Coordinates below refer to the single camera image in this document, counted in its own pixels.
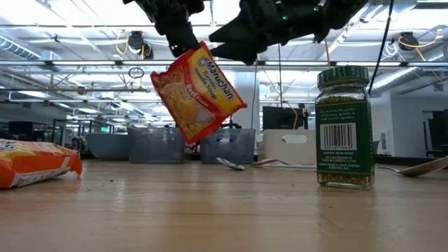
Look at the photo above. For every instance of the white plastic bin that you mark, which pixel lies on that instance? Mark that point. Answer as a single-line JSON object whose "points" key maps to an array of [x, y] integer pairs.
{"points": [[280, 150]]}

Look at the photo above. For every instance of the red beef ramen packet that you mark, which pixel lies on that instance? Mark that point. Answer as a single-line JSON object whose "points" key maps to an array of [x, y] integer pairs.
{"points": [[196, 98]]}

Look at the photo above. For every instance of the grey plastic bin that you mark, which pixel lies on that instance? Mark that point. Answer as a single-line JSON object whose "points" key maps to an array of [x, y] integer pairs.
{"points": [[227, 150], [157, 147]]}

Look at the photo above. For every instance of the orange chicken ramen packet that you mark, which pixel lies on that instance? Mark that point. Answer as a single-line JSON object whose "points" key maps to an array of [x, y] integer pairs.
{"points": [[35, 164]]}

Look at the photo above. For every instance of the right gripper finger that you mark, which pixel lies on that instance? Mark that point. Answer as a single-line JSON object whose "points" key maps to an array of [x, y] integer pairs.
{"points": [[241, 52], [241, 33]]}

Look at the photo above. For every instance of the white building column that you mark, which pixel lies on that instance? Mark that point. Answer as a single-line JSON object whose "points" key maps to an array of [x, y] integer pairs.
{"points": [[250, 105]]}

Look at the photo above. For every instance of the green lid spice jar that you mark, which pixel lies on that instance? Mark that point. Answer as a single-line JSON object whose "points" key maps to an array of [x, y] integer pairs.
{"points": [[344, 140]]}

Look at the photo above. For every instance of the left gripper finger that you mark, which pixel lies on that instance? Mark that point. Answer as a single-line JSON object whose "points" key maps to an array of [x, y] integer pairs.
{"points": [[185, 43]]}

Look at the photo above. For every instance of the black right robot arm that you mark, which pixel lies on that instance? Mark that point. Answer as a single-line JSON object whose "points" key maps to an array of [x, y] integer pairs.
{"points": [[343, 14]]}

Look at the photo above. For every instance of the blue bowl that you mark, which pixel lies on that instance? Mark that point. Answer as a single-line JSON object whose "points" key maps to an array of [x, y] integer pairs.
{"points": [[108, 147]]}

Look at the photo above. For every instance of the black aluminium table frame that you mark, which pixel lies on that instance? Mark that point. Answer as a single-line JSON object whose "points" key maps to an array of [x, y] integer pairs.
{"points": [[402, 160]]}

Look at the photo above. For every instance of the silver metal spoon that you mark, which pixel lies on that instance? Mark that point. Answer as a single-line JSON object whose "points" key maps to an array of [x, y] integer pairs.
{"points": [[231, 165]]}

